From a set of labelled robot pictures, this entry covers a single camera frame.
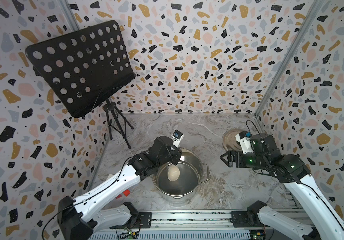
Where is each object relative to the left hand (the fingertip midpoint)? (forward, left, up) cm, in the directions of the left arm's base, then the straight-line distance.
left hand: (182, 148), depth 73 cm
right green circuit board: (-33, -36, -26) cm, 55 cm away
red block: (-13, +31, -24) cm, 41 cm away
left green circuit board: (-32, +25, -25) cm, 48 cm away
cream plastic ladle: (-4, +5, -22) cm, 23 cm away
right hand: (-7, -20, +3) cm, 22 cm away
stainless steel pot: (-10, +1, -23) cm, 25 cm away
